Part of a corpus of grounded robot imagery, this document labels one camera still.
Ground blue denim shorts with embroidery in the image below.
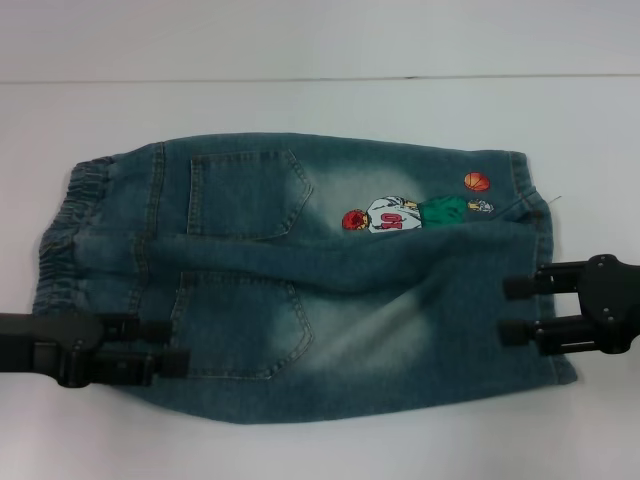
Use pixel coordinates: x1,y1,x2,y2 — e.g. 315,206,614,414
32,131,576,425

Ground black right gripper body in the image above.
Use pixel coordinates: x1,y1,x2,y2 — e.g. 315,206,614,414
579,253,640,355

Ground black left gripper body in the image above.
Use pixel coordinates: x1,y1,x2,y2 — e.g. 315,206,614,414
0,311,106,389

